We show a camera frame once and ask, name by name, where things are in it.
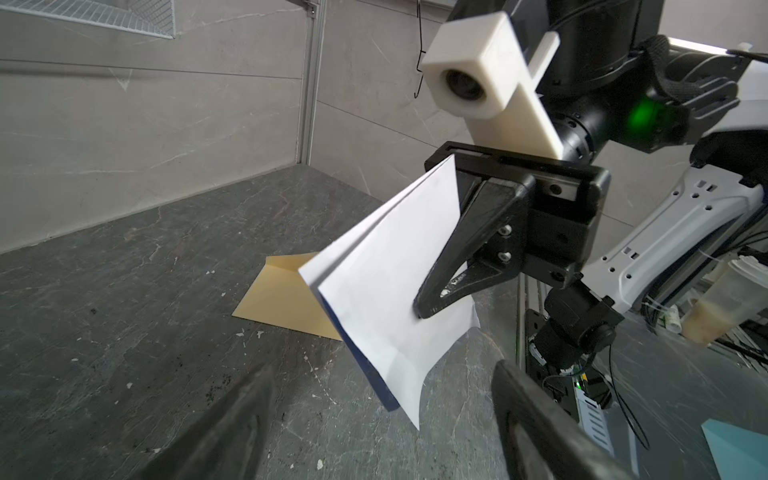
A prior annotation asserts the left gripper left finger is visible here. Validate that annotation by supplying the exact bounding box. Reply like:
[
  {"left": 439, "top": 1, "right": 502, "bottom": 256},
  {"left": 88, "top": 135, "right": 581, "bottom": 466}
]
[{"left": 133, "top": 367, "right": 274, "bottom": 479}]

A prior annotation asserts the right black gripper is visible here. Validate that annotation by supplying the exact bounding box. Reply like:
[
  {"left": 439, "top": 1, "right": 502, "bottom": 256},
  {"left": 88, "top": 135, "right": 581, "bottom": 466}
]
[{"left": 414, "top": 141, "right": 611, "bottom": 319}]

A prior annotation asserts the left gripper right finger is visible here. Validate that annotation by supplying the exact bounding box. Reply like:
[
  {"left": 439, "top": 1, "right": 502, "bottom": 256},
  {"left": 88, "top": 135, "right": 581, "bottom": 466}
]
[{"left": 491, "top": 360, "right": 634, "bottom": 479}]

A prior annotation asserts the white letter with blue border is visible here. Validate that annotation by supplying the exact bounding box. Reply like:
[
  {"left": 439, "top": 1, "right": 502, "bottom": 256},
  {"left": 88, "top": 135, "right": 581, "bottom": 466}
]
[{"left": 299, "top": 156, "right": 479, "bottom": 426}]

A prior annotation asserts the tan paper envelope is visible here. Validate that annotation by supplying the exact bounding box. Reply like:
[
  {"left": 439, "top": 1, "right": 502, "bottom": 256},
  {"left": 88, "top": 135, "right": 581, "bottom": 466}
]
[{"left": 233, "top": 252, "right": 342, "bottom": 341}]

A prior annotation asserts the slotted cable duct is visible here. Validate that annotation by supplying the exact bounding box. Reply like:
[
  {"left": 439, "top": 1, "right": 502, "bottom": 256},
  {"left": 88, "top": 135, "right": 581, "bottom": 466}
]
[{"left": 574, "top": 386, "right": 615, "bottom": 457}]

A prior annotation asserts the right black camera cable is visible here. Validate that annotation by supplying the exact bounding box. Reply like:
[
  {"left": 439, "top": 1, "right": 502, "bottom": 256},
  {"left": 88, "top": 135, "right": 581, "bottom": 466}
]
[{"left": 602, "top": 341, "right": 652, "bottom": 451}]

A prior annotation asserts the black wire hook rack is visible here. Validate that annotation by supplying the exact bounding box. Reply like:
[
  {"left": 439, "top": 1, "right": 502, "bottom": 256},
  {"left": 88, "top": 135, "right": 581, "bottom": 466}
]
[{"left": 413, "top": 0, "right": 426, "bottom": 99}]

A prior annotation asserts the white wire mesh basket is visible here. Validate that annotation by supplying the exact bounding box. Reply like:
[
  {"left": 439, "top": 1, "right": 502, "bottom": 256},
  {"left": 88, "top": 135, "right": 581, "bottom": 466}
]
[{"left": 1, "top": 0, "right": 176, "bottom": 39}]

